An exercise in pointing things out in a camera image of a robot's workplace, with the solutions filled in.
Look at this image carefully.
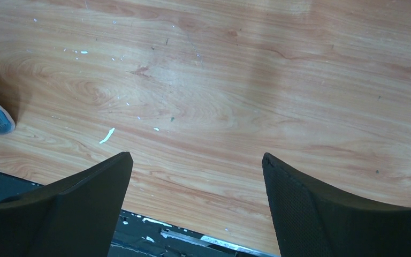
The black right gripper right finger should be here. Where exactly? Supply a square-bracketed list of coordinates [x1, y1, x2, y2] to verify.
[262, 153, 411, 256]

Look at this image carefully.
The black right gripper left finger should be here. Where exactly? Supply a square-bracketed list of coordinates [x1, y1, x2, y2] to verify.
[0, 152, 133, 256]

